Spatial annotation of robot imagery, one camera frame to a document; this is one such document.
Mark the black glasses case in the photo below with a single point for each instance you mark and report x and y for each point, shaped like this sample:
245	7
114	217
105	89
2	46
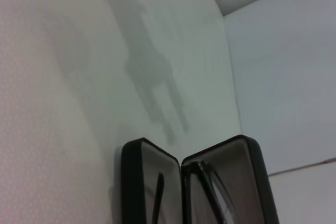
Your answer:
139	182

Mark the black glasses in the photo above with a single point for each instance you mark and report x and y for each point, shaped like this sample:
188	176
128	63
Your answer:
207	182

